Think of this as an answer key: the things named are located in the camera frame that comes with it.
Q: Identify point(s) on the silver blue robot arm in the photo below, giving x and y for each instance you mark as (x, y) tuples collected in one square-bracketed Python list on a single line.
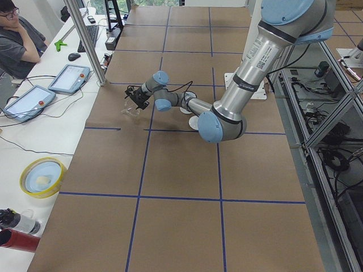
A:
[(282, 24)]

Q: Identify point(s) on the far blue teach pendant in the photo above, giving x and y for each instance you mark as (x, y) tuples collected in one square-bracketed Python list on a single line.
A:
[(70, 79)]

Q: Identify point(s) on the near blue teach pendant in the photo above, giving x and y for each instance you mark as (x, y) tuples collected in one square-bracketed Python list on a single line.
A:
[(30, 104)]

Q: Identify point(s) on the white camera stand post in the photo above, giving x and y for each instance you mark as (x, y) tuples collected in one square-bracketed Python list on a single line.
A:
[(264, 43)]

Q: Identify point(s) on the black computer box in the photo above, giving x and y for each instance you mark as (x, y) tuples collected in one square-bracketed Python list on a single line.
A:
[(112, 38)]

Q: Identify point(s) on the black computer mouse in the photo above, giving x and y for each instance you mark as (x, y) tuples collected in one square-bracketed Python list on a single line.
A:
[(73, 56)]

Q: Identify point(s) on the yellow tape roll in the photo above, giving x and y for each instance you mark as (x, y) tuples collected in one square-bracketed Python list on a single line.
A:
[(42, 178)]

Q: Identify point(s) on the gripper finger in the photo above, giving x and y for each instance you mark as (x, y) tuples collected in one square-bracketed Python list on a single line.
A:
[(143, 105)]

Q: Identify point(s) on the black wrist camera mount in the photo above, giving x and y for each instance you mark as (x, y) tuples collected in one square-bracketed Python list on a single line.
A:
[(131, 91)]

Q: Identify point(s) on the white enamel mug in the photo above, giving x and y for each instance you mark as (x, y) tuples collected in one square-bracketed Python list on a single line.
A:
[(184, 100)]

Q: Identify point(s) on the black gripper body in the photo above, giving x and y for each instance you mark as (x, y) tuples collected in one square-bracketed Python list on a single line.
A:
[(139, 96)]

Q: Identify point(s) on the clear plastic bottle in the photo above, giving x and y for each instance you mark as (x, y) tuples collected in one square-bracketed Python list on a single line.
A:
[(14, 220)]

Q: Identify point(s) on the white mug lid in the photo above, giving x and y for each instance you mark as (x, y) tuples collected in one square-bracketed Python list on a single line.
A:
[(193, 123)]

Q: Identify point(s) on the red bottle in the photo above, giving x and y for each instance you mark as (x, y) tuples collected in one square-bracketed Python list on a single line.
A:
[(13, 239)]

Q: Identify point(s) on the aluminium frame post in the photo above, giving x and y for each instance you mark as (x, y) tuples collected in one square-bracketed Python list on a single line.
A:
[(86, 41)]

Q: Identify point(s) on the seated person grey shirt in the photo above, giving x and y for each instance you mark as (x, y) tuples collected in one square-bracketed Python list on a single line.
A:
[(22, 45)]

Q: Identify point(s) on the blue teach pendant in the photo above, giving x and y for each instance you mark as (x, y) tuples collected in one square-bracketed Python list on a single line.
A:
[(30, 104), (70, 79)]

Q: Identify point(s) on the green plastic tool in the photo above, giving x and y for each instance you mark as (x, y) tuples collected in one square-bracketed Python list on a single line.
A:
[(59, 44)]

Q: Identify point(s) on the clear glass funnel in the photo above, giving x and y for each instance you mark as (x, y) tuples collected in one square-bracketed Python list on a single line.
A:
[(130, 109)]

